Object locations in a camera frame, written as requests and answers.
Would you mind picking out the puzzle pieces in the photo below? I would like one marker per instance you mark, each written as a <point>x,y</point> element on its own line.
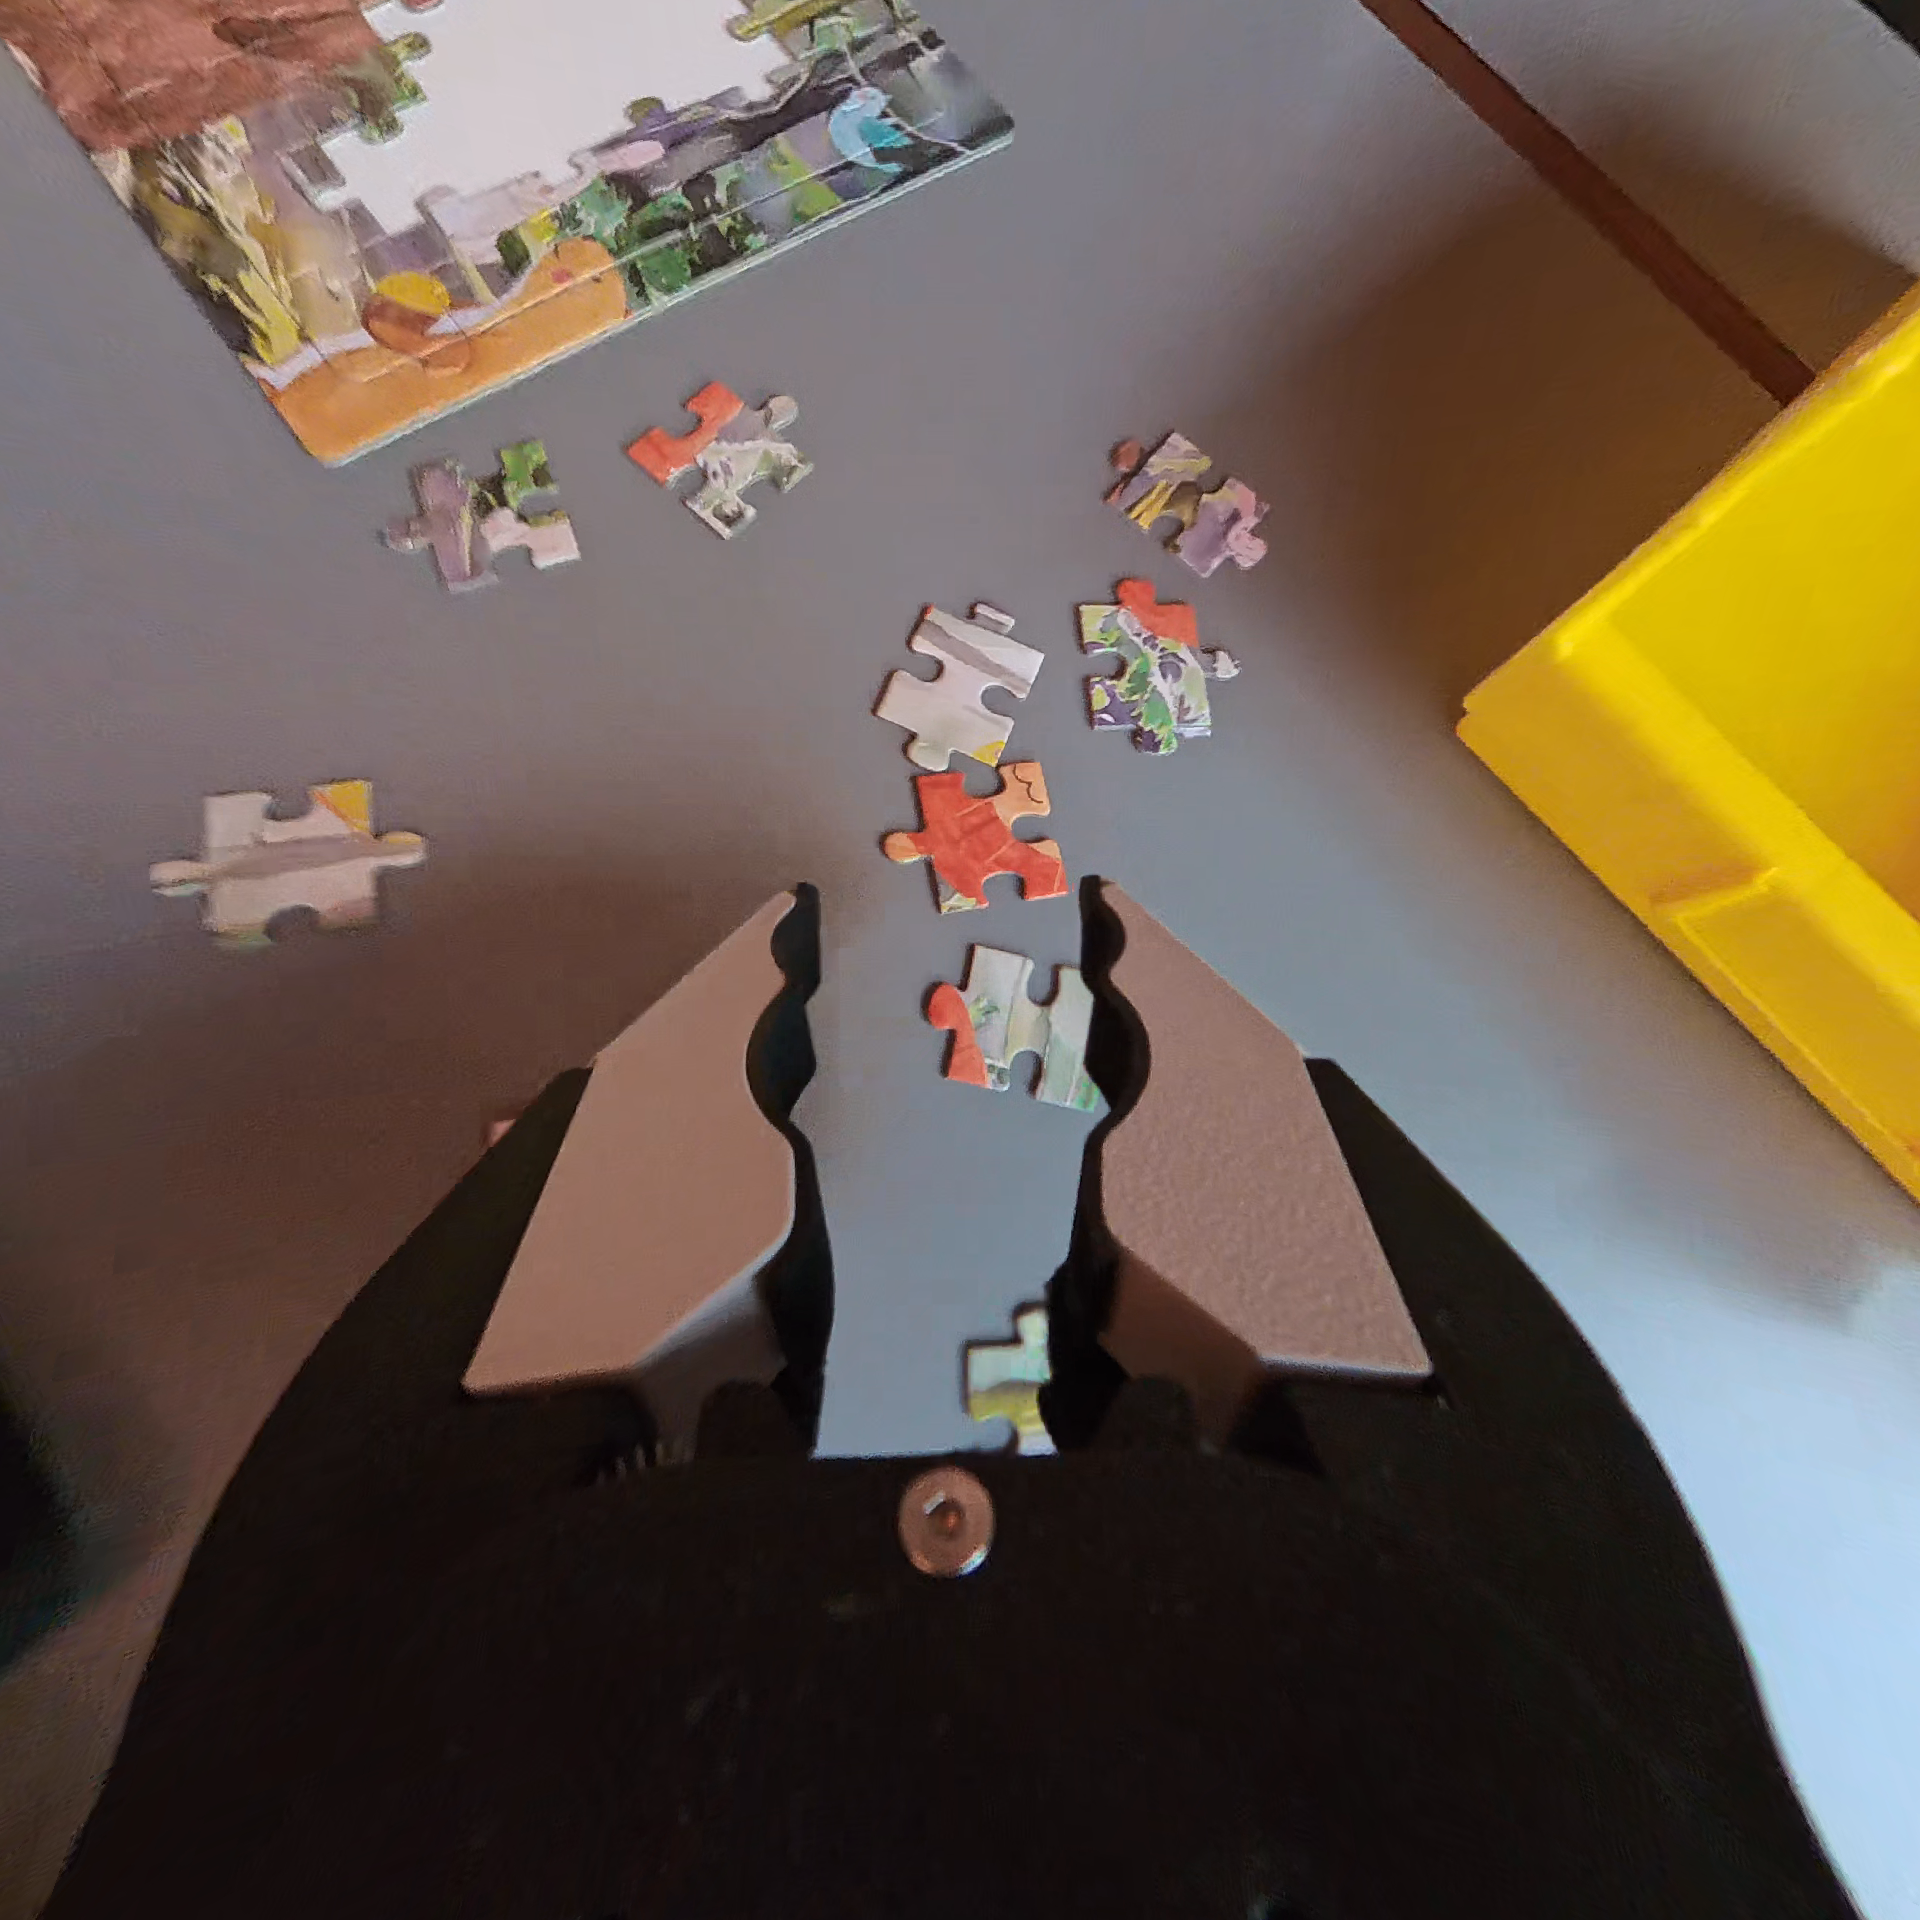
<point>974,840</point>

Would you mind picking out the jigsaw puzzle board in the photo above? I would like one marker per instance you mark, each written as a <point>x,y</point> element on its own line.
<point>523,90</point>

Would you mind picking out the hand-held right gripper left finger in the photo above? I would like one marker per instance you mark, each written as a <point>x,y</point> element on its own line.
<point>645,1201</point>

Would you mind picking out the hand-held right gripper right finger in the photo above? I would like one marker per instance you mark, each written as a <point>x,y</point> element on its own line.
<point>1260,1201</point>

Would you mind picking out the yellow plastic bin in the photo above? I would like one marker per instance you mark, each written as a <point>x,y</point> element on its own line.
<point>1769,720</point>

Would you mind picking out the green purple jigsaw piece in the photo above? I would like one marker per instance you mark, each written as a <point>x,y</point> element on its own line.
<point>1152,675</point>

